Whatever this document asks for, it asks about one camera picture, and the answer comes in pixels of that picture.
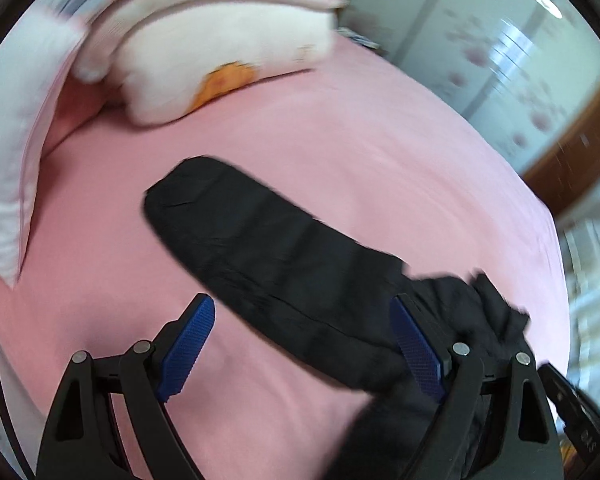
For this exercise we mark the furniture under white lace cloth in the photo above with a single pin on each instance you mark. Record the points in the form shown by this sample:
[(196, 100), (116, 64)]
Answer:
[(595, 270)]

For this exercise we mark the white pillow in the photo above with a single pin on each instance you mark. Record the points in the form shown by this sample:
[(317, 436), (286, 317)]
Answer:
[(10, 160)]

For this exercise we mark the pink bed sheet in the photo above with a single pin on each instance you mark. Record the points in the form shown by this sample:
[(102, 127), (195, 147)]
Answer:
[(380, 160)]

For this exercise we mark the brown wooden door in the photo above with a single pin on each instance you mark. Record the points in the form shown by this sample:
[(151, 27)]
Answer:
[(580, 155)]

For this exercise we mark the floral sliding door wardrobe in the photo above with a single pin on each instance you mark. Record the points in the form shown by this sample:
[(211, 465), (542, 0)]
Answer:
[(460, 35)]

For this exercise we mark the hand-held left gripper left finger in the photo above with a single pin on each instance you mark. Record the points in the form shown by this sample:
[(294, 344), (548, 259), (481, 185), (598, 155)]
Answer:
[(190, 347)]

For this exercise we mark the black puffer jacket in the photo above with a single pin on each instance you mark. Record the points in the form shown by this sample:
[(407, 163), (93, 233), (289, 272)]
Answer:
[(280, 270)]

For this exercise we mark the round ceiling lamp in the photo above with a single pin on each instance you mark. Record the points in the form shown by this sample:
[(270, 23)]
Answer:
[(545, 1)]

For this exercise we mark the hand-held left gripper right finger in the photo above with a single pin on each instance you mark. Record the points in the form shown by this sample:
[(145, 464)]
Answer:
[(420, 350)]

